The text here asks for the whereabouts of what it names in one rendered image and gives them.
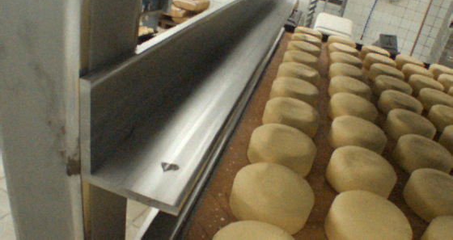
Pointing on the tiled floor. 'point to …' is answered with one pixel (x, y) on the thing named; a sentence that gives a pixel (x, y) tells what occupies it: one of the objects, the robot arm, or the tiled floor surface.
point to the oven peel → (425, 15)
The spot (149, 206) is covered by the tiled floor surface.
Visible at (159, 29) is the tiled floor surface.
